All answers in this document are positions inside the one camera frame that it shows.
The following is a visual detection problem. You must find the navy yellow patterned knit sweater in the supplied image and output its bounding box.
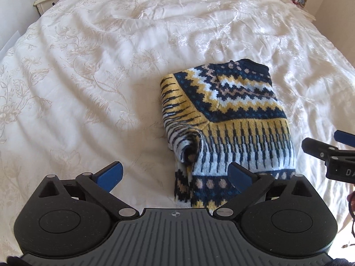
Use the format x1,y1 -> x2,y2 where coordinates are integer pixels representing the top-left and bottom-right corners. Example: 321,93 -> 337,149
160,59 -> 296,210

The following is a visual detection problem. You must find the person right hand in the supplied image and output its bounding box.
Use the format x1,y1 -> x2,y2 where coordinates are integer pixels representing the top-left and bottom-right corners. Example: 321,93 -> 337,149
347,192 -> 355,237

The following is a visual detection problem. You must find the white floral duvet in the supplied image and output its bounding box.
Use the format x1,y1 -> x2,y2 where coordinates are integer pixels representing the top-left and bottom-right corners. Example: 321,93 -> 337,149
1,0 -> 354,260

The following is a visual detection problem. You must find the cream right nightstand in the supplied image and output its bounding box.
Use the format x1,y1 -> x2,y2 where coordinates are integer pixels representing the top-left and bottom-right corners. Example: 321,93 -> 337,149
272,0 -> 317,22

